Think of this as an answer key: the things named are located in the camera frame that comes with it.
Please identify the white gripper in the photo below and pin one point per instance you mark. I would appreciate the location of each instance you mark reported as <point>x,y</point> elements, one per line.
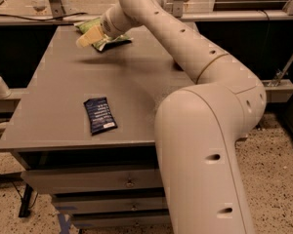
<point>111,26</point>

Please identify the green jalapeno chip bag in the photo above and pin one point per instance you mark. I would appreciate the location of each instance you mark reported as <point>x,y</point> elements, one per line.
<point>84,26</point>

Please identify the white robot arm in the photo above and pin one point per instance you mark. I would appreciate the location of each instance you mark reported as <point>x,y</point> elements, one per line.
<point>196,128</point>

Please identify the dark blue snack packet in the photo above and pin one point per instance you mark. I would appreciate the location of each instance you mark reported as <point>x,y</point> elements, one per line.
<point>99,114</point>

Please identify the grey drawer cabinet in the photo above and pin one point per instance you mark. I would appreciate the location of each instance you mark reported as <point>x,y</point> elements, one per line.
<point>50,128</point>

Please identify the top grey drawer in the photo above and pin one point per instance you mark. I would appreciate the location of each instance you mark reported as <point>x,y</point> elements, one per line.
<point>91,179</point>

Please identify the grey drawer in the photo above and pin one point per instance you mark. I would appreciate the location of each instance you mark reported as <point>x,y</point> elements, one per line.
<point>89,221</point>
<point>91,179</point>
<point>109,204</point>

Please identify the middle grey drawer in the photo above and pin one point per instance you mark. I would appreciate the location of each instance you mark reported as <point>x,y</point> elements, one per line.
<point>109,204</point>

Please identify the bottom grey drawer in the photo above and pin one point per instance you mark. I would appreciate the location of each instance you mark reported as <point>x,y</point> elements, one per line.
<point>89,221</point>

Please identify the metal frame rail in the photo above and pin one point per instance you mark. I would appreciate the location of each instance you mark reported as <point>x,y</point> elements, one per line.
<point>256,15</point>

